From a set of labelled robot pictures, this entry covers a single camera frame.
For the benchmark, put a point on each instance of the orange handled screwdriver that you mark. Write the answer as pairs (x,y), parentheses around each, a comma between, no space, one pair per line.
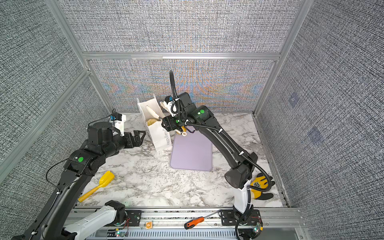
(192,223)

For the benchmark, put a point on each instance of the yellow work glove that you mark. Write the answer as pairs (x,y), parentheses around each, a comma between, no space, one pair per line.
(260,182)

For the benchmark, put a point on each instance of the croissant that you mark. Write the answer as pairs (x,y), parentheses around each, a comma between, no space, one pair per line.
(151,122)

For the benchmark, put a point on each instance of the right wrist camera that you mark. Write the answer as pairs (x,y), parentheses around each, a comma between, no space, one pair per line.
(170,105)

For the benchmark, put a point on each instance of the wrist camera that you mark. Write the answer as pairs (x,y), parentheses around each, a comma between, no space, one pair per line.
(118,120)
(170,105)

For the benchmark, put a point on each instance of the small orange tag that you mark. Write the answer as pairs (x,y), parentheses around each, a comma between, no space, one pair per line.
(149,225)

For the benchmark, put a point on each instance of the lavender plastic tray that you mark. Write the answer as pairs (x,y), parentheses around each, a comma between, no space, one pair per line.
(192,152)

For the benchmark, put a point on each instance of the yellow plastic scoop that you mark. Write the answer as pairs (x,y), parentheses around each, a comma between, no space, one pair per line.
(104,181)

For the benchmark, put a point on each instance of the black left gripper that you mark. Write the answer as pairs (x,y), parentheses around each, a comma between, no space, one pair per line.
(139,141)

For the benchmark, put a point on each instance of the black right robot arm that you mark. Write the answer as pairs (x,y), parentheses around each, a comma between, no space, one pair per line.
(184,114)

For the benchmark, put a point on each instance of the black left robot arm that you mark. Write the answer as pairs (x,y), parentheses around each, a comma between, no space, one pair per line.
(104,140)

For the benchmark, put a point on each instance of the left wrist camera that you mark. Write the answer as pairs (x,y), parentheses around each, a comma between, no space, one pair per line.
(118,120)

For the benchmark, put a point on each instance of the white paper gift bag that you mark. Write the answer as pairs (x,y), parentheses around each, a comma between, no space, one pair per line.
(150,109)

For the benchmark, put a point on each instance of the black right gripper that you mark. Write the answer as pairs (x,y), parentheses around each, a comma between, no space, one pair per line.
(170,124)

